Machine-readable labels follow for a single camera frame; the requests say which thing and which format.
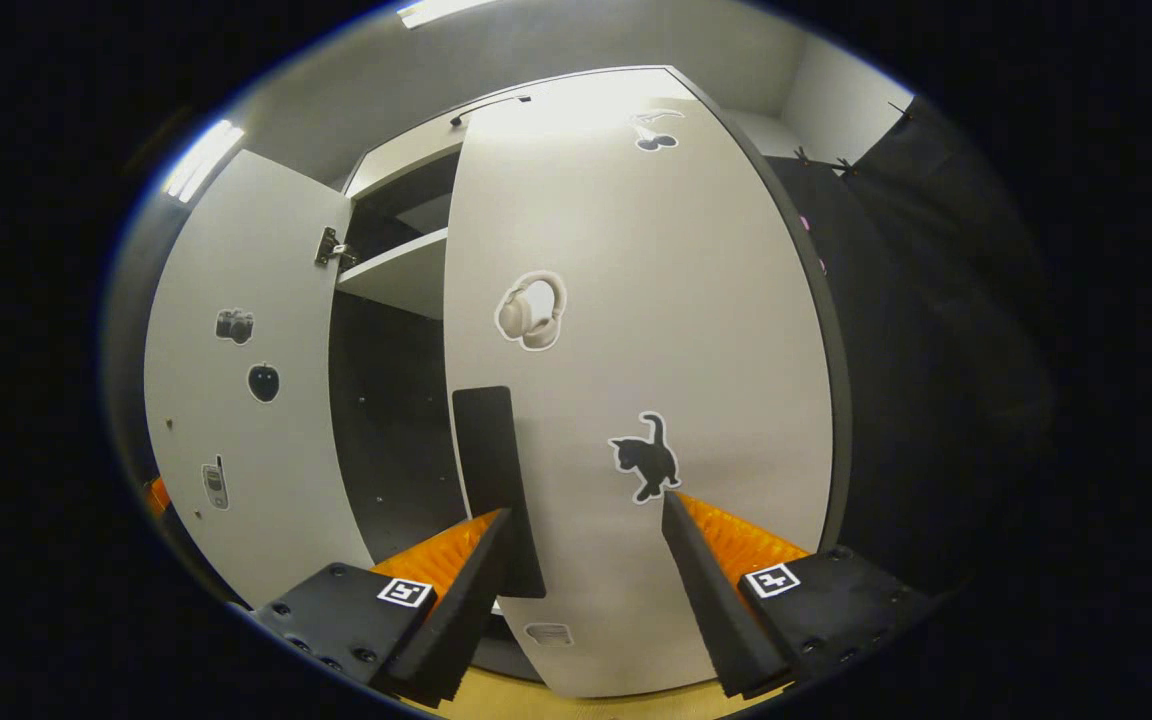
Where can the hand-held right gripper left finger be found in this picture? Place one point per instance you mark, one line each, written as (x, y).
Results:
(456, 620)

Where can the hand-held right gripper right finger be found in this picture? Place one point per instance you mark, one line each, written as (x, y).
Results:
(716, 600)

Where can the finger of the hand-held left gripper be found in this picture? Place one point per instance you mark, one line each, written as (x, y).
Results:
(157, 497)

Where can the white cabinet door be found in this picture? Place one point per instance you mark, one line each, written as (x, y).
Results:
(276, 500)
(716, 330)

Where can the white cabinet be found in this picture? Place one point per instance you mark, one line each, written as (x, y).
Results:
(396, 420)

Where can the white cabinet shelf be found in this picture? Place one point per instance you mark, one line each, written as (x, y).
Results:
(406, 275)

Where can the ceiling light panel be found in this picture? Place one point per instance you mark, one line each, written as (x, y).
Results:
(201, 160)
(436, 10)

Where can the white cabinet drawer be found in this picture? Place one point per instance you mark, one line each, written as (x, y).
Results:
(406, 150)

